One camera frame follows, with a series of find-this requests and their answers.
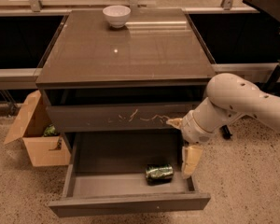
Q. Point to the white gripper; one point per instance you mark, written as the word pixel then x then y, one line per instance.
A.
pixel 192 130

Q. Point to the crushed green soda can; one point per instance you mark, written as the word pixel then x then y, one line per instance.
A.
pixel 156 173

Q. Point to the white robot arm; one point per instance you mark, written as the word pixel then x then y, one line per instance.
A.
pixel 210 117

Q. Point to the closed grey top drawer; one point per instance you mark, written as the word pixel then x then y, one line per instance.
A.
pixel 116 117

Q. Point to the open grey middle drawer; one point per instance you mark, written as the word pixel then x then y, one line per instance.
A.
pixel 107 175

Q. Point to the grey drawer cabinet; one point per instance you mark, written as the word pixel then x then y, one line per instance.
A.
pixel 155 58

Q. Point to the green item in box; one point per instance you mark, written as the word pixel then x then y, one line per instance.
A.
pixel 50 131

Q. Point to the white ceramic bowl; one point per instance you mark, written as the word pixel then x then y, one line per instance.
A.
pixel 117 16

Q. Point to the open cardboard box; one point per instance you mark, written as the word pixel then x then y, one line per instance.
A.
pixel 29 126

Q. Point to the black table with legs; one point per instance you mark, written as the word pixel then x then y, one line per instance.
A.
pixel 270 47

